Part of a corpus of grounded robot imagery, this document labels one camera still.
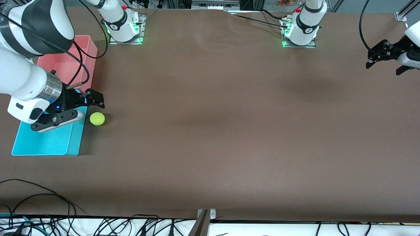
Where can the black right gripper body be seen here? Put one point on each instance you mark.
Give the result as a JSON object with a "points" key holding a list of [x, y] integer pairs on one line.
{"points": [[69, 98]]}

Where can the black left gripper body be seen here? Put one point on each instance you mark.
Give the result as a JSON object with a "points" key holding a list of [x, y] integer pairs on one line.
{"points": [[399, 48]]}

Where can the yellow-green tennis ball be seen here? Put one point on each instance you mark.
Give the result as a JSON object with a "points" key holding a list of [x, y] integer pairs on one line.
{"points": [[97, 118]]}

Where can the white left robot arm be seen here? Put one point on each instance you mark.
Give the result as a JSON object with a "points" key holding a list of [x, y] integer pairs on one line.
{"points": [[305, 26]]}

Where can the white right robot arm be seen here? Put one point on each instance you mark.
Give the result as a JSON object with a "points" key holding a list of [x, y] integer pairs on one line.
{"points": [[19, 75]]}

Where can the pink plastic bin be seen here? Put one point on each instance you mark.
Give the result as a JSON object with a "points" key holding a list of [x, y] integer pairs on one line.
{"points": [[60, 62]]}

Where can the blue plastic bin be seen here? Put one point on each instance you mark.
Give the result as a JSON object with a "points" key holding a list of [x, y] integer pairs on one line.
{"points": [[49, 141]]}

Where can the orange background object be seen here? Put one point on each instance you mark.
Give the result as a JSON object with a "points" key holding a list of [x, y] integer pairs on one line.
{"points": [[286, 3]]}

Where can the silver metal box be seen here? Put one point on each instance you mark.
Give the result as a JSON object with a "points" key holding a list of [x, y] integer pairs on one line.
{"points": [[215, 4]]}

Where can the aluminium frame profile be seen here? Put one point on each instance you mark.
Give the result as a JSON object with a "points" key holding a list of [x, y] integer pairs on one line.
{"points": [[405, 11]]}

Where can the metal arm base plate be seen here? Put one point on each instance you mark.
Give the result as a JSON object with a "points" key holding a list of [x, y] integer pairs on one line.
{"points": [[141, 32], [313, 45]]}

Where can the silver table edge bracket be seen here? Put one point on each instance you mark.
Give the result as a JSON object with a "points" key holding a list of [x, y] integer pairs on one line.
{"points": [[212, 213]]}

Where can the dark metal post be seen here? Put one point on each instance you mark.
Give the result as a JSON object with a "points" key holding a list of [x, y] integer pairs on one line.
{"points": [[200, 226]]}

